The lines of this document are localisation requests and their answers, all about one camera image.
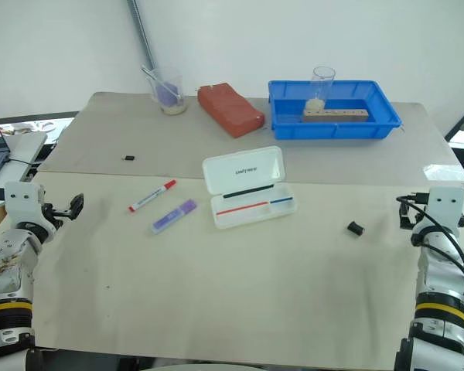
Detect cream table cover sheet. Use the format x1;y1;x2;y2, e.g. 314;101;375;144
0;171;464;365

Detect closed silver laptop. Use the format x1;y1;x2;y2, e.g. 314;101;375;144
6;131;48;165

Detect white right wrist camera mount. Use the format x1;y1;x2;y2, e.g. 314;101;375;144
425;186;464;237

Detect red brick-shaped sponge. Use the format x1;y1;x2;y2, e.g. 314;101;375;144
197;82;266;140

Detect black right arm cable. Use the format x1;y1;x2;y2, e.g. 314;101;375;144
395;192;464;324

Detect red cap whiteboard marker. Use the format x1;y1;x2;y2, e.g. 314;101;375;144
128;179;178;213

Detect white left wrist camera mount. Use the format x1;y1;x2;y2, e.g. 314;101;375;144
3;181;46;230

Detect white fluffy ball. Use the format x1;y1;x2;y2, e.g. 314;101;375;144
305;97;326;116

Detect wooden block with holes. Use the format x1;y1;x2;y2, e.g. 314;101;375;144
302;107;370;124

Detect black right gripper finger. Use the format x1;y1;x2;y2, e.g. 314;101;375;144
398;201;411;230

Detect glass stirring rod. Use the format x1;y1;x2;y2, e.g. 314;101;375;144
142;66;181;98

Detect black window frame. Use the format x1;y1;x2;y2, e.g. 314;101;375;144
443;95;464;145

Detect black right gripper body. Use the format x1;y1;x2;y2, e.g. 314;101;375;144
406;202;428;233

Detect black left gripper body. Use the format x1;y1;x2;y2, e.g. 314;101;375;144
42;203;73;227

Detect purple highlighter pen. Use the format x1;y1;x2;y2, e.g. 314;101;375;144
151;199;200;236

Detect small black cap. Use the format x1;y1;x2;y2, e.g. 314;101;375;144
346;220;367;237

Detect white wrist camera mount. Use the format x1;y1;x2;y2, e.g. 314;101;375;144
425;186;464;237
3;181;46;230

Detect blue plastic bin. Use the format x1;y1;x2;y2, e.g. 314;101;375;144
267;79;404;141

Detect clear glass beaker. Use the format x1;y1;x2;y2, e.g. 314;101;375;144
142;66;189;116

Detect clear plastic cup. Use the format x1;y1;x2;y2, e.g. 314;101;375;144
309;66;337;113

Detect white open pencil case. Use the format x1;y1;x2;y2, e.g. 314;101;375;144
201;145;299;230

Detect black pen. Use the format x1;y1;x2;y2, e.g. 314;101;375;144
222;184;276;201

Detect metal corrugated pole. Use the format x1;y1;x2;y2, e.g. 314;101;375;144
126;0;158;71

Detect grey table cover sheet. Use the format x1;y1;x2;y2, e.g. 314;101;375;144
36;90;464;190

